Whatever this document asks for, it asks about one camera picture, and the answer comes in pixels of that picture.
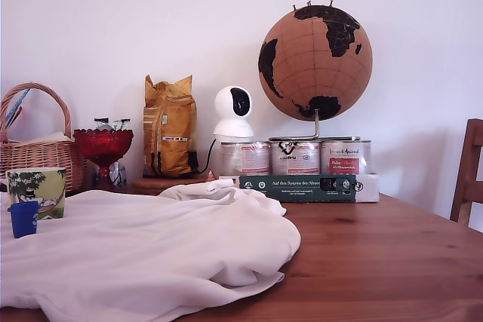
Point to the blue coffee capsule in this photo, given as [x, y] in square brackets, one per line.
[23, 220]

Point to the yellow coffee bag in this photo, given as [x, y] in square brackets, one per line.
[170, 129]

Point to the green illustrated coffee cup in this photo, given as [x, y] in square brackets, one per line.
[41, 190]

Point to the silver can red label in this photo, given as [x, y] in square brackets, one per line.
[245, 158]

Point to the silver can black logo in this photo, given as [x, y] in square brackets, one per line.
[295, 158]

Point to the green cardboard can tray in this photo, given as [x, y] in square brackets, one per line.
[302, 188]

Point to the metal globe stand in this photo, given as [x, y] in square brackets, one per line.
[317, 126]

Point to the cork globe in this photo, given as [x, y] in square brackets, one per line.
[302, 69]

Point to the silver can script label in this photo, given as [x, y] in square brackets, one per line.
[345, 158]

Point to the white sachets bundle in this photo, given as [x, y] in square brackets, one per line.
[113, 124]

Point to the red glass footed bowl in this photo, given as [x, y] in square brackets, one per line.
[102, 145]

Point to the white cloth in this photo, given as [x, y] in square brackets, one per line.
[151, 246]

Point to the blue pen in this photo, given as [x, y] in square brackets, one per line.
[19, 101]

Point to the red pen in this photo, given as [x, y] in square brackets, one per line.
[15, 116]

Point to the wooden chair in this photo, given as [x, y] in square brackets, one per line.
[469, 186]

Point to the white dome security camera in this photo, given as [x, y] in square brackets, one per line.
[232, 122]

